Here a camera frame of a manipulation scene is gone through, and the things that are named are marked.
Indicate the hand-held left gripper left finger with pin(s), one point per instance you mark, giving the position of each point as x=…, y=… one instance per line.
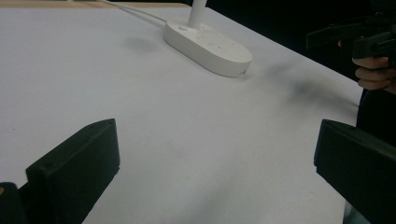
x=77, y=161

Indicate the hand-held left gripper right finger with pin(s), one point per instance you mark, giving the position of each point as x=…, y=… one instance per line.
x=358, y=165

